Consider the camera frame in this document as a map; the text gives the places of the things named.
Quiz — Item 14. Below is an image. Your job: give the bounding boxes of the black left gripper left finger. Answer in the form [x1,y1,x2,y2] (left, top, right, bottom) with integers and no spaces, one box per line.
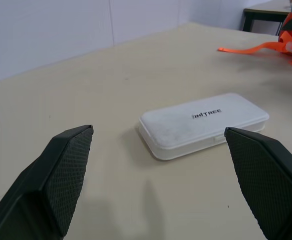
[0,124,95,240]

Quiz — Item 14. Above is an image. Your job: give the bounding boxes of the dark framed side table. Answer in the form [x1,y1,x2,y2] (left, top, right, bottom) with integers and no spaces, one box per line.
[240,0,292,37]

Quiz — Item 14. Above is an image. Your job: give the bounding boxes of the white plastic case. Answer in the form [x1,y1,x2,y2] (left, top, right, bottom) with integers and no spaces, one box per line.
[138,92,270,161]

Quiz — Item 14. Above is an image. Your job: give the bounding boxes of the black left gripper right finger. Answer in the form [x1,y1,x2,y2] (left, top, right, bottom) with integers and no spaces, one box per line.
[224,126,292,240]

